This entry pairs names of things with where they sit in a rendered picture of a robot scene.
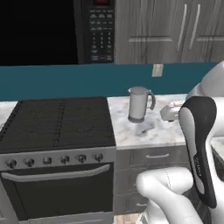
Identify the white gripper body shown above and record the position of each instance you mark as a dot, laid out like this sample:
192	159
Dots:
170	112

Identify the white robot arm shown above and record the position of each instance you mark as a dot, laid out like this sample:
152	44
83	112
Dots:
163	186

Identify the white and grey kettle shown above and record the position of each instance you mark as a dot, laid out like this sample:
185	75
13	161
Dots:
138	105

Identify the grey drawer front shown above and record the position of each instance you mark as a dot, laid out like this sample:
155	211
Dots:
157	162
128	202
125	180

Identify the black oven knob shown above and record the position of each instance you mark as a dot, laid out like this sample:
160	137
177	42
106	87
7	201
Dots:
64	159
11	163
98	157
29	162
82	158
47	160

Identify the grey wood cupboard door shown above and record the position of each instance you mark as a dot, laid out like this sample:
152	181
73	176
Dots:
211	29
145	29

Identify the black hob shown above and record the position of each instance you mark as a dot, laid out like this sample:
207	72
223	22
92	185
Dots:
58	122

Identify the silver oven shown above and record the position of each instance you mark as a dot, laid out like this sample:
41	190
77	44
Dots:
58	154

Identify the black oven door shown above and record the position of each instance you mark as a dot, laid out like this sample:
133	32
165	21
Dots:
64	192

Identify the black microwave oven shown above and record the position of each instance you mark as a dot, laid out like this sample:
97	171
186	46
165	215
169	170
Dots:
58	29

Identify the white wall socket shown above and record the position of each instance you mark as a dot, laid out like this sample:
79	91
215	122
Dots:
157	70

